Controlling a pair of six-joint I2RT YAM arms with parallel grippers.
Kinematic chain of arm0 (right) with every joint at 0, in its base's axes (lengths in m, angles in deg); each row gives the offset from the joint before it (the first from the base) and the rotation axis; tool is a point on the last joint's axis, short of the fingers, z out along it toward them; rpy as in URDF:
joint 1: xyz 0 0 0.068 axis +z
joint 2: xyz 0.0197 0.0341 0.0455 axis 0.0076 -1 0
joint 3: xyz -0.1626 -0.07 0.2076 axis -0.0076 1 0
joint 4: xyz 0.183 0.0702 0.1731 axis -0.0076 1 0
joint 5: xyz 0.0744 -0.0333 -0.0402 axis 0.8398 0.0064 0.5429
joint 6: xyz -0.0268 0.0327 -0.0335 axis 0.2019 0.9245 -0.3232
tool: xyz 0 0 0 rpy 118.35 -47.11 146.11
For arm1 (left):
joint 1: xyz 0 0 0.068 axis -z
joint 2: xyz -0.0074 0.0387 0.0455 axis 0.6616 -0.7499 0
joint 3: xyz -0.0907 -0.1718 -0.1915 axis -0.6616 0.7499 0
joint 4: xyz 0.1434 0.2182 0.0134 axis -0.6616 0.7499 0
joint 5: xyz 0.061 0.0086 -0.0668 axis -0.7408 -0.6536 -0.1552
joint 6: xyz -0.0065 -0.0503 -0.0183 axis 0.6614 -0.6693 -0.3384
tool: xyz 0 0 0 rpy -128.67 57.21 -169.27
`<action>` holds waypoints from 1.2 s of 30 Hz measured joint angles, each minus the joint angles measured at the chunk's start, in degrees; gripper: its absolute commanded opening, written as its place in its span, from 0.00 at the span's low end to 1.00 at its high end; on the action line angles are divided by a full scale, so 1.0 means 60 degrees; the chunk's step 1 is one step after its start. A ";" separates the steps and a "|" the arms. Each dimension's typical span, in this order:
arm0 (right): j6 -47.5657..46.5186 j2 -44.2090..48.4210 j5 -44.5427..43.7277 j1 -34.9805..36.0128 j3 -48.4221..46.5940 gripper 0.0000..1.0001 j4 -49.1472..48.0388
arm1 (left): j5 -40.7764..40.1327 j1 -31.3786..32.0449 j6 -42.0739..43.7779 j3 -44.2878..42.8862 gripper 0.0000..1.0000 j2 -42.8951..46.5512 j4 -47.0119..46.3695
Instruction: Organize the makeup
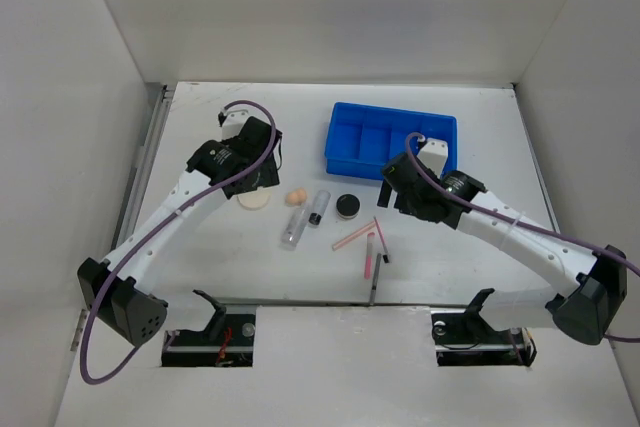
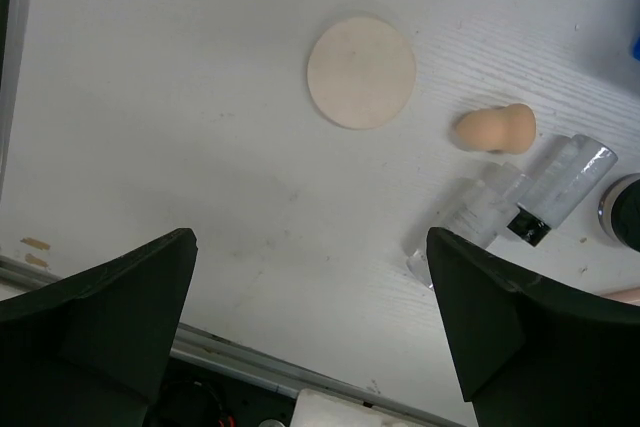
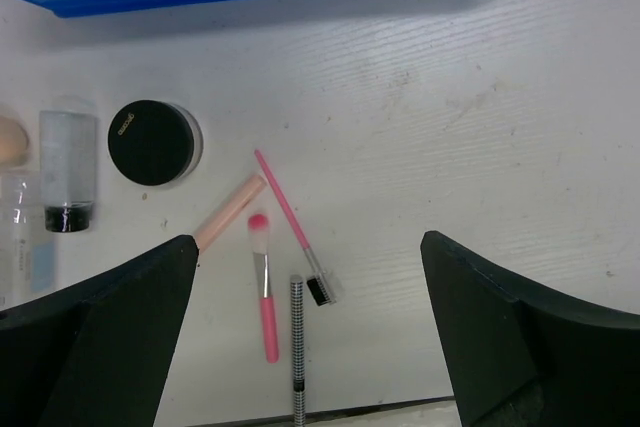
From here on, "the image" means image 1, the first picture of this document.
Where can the grey makeup pen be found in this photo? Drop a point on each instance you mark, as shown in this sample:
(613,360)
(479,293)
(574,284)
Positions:
(374,279)

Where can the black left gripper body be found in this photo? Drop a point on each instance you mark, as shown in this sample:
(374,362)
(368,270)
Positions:
(264,177)

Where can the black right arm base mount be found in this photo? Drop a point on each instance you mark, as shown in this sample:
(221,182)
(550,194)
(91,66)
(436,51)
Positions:
(463,338)

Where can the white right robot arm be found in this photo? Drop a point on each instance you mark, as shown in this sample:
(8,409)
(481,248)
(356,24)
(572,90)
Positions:
(585,284)

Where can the peach makeup sponge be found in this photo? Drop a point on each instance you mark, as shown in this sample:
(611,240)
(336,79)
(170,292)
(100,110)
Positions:
(296,197)

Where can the thin pink brush black tip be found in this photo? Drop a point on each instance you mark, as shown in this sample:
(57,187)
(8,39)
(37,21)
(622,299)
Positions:
(386,254)

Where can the aluminium rail right edge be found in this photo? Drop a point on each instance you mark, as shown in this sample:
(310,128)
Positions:
(542,183)

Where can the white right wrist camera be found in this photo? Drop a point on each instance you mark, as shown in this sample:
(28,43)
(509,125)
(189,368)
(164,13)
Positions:
(433,154)

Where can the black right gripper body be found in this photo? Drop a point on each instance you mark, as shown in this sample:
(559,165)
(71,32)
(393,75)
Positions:
(408,207)

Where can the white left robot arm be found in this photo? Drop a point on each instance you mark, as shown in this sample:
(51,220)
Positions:
(216,172)

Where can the clear bottle black cap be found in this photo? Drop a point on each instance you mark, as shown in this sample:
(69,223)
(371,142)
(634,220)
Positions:
(318,207)

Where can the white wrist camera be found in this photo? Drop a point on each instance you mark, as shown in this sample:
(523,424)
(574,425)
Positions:
(433,154)
(231,122)

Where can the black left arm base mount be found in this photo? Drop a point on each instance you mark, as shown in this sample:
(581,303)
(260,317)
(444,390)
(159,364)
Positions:
(226,341)

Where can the round beige powder puff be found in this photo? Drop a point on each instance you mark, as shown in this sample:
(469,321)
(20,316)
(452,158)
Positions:
(255,200)

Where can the beige pink pencil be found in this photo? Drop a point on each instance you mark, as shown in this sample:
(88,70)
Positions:
(354,235)

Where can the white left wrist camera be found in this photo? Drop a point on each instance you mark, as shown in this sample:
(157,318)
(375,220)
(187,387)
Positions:
(231,122)

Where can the black round compact jar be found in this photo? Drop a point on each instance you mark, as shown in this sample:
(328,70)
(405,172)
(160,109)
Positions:
(348,206)

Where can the blue plastic organizer tray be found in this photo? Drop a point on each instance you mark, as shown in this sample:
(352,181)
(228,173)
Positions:
(361,139)

